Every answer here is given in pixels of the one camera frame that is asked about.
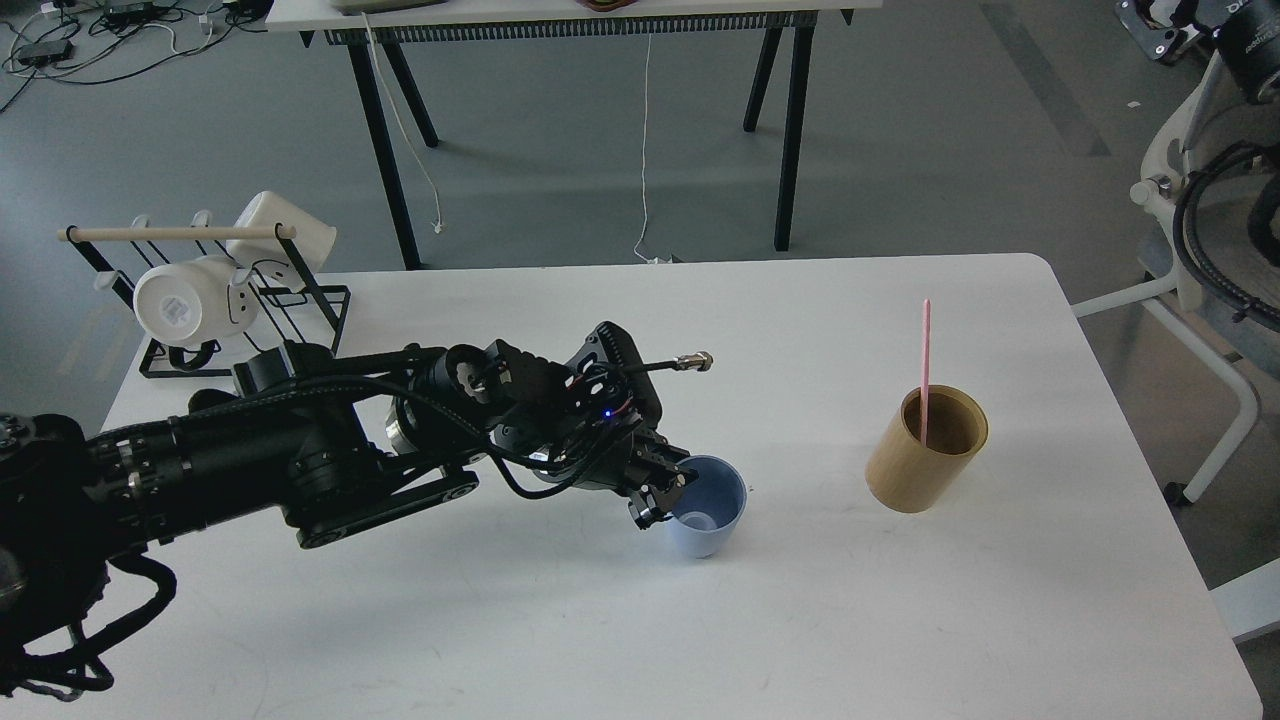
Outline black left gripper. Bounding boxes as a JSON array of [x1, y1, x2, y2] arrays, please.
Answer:
[[387, 322, 713, 530]]

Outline light blue plastic cup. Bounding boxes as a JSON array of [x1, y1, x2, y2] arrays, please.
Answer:
[[664, 455, 748, 559]]

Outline pink chopstick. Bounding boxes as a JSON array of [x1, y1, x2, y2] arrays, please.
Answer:
[[918, 299, 932, 447]]

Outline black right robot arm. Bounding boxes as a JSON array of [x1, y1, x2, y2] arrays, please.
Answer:
[[1115, 1, 1279, 331]]

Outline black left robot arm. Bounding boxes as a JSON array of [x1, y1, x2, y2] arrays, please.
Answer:
[[1, 322, 713, 702]]

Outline tan bamboo cylinder holder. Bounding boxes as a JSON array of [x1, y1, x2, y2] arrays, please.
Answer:
[[865, 386, 989, 514]]

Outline white round mug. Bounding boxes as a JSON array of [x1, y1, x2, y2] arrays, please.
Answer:
[[133, 255, 261, 348]]

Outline white background table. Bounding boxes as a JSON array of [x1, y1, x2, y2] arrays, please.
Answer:
[[265, 1, 867, 270]]

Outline white hanging cable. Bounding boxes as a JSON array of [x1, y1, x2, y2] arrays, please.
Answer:
[[632, 33, 684, 266]]

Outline cream hanging cable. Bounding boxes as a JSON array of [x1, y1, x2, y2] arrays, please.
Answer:
[[358, 12, 445, 236]]

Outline black wire mug rack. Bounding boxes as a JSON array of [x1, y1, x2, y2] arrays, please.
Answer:
[[58, 218, 351, 379]]

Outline floor cables and power strip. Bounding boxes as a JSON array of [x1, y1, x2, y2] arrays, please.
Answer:
[[0, 0, 273, 111]]

